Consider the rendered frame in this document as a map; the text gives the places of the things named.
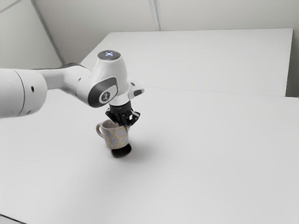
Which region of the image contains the grey mug with yellow lines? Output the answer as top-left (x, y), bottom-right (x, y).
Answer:
top-left (95, 119), bottom-right (130, 150)

